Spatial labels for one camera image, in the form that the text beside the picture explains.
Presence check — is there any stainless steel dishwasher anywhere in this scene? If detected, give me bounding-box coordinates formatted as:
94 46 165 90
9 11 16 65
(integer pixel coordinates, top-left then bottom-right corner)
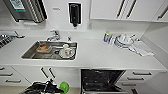
80 68 134 94

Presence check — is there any white two-door base cabinet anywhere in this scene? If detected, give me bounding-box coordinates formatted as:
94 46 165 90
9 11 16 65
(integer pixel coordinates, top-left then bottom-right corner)
19 65 82 94

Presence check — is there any white plate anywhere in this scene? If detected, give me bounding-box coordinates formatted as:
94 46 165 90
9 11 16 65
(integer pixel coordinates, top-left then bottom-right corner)
59 46 76 60

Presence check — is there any bowl with orange contents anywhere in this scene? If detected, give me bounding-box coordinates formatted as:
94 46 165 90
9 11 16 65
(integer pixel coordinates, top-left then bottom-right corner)
35 43 55 55

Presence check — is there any stainless steel sink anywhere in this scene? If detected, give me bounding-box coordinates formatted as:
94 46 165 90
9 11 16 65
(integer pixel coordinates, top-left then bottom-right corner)
20 40 80 62

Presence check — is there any white cup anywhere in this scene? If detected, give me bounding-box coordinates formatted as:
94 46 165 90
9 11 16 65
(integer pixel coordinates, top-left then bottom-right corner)
62 43 70 51

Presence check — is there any chrome sink faucet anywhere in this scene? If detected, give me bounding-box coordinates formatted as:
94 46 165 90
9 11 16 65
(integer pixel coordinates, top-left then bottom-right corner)
46 29 61 43

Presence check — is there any countertop dish rack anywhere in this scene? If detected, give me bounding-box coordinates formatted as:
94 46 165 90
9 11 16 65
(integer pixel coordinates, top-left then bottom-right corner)
0 30 25 48

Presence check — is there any small dish soap bottle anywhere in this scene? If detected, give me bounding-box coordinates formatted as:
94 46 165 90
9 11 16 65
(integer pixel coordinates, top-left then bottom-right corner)
103 30 111 45

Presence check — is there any black soap dispenser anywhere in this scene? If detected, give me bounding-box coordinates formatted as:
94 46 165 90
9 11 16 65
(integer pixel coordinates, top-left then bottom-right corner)
68 2 82 29

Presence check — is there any grey dishwasher wire rack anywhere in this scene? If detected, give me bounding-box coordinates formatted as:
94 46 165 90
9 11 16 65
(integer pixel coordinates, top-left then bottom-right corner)
83 70 124 93

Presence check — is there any white wall outlet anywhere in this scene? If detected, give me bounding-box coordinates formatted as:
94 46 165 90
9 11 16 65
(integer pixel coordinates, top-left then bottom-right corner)
87 22 93 31

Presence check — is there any small wall label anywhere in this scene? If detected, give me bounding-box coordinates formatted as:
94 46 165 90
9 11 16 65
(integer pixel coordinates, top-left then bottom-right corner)
52 7 62 11

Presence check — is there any white upper wall cabinet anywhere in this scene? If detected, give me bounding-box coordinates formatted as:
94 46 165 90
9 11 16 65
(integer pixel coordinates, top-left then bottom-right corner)
89 0 168 23

